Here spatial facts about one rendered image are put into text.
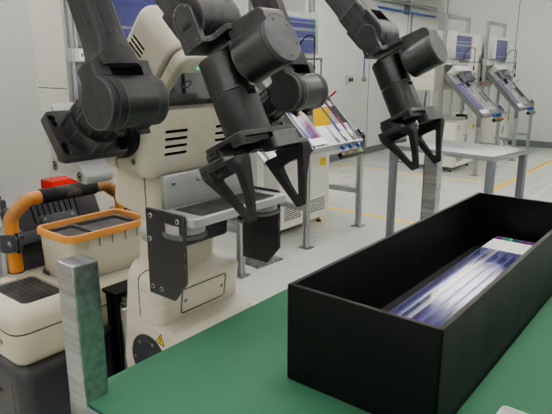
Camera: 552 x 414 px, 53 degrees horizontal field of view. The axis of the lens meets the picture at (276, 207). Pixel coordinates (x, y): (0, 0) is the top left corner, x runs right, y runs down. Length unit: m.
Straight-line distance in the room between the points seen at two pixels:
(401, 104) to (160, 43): 0.42
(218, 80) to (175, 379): 0.35
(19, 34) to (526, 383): 4.38
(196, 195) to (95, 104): 0.30
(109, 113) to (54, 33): 2.61
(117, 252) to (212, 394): 0.79
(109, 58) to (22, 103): 3.86
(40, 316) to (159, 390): 0.65
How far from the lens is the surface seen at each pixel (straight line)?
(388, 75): 1.03
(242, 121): 0.66
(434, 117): 1.05
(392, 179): 3.70
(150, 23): 0.99
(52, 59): 3.44
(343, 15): 1.07
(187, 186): 1.02
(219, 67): 0.68
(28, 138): 4.72
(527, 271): 0.76
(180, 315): 1.12
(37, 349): 1.27
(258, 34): 0.63
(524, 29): 10.20
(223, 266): 1.16
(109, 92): 0.80
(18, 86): 4.68
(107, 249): 1.35
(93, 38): 0.87
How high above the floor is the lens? 1.28
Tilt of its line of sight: 14 degrees down
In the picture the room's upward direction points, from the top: straight up
